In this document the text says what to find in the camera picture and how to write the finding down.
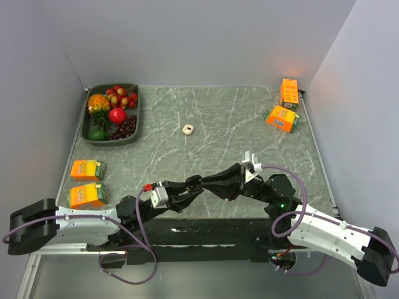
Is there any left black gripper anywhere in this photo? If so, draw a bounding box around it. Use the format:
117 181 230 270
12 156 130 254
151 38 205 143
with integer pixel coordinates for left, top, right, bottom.
137 181 204 224

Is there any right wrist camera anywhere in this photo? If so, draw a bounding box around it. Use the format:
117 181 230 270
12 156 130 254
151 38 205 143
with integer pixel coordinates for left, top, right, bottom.
241 151 262 184

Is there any orange juice box tilted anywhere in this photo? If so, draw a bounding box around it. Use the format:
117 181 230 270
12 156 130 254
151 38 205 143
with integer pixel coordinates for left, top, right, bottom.
263 105 300 133

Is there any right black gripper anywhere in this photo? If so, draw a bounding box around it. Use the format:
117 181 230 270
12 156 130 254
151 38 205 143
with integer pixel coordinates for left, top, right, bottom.
201 161 273 203

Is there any dark grape bunch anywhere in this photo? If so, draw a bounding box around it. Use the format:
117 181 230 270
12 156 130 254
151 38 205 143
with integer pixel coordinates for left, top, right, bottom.
110 115 137 140

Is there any orange juice box left lower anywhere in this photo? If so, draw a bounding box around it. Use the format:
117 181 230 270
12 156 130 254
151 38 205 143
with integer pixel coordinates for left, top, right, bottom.
68 182 110 209

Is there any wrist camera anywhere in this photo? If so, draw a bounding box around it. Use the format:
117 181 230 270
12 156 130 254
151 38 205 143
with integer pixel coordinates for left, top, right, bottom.
143 182 169 209
241 151 262 184

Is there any red lychee bunch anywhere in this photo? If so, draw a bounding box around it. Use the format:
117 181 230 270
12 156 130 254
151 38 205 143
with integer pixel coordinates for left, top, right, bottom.
105 85 138 110

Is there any red apple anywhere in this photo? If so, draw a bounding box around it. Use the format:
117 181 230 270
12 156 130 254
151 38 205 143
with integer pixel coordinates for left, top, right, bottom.
108 108 128 125

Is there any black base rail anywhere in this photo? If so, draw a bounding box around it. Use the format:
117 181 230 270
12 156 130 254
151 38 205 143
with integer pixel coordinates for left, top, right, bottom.
86 218 291 265

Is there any orange juice box left upper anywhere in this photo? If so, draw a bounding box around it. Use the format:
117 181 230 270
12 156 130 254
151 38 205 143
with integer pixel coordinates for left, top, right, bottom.
70 159 107 181

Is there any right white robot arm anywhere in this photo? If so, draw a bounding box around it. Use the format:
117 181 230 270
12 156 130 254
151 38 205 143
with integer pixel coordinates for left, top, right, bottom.
198 163 398 287

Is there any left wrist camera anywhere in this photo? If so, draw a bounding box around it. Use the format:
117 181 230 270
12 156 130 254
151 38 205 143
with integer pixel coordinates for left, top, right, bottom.
143 182 169 209

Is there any green avocado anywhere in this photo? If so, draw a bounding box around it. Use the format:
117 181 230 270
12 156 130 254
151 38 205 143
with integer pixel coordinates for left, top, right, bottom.
87 130 108 141

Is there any orange juice box far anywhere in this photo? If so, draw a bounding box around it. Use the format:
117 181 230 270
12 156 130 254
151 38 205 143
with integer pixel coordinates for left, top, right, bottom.
279 78 299 111

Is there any beige earbud charging case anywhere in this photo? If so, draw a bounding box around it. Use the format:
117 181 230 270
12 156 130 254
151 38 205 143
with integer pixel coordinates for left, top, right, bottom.
182 124 195 136

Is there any black earbud charging case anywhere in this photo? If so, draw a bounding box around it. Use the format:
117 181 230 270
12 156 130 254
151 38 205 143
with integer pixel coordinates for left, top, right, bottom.
185 175 203 192

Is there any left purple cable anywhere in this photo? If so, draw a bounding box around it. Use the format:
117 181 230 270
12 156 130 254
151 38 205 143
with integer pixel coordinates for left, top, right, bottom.
2 186 159 285

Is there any grey fruit tray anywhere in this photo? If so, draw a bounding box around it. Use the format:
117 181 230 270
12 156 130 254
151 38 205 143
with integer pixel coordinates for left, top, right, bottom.
80 83 141 146

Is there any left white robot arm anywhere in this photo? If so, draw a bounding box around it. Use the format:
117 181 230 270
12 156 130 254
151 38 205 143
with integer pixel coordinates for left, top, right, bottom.
2 181 203 255

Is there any orange pineapple toy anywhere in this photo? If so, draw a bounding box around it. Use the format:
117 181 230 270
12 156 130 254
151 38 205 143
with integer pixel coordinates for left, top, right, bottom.
87 93 111 130

